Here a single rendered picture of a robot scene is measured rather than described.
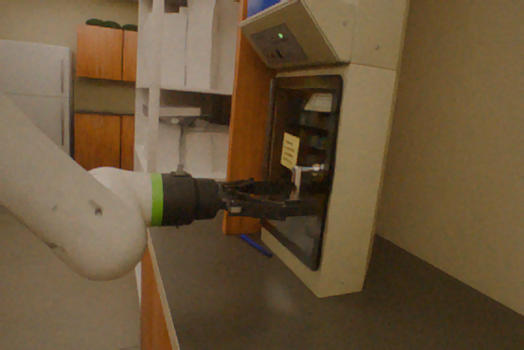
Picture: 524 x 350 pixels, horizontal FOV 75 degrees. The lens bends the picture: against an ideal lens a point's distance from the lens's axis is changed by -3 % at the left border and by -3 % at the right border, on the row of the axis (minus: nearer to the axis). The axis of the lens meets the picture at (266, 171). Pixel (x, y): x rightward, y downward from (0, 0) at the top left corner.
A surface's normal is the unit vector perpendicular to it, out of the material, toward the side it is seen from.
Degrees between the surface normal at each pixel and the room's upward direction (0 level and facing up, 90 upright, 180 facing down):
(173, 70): 93
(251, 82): 90
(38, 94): 90
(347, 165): 90
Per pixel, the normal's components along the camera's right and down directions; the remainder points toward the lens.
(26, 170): 0.58, 0.11
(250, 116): 0.39, 0.22
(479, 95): -0.91, 0.00
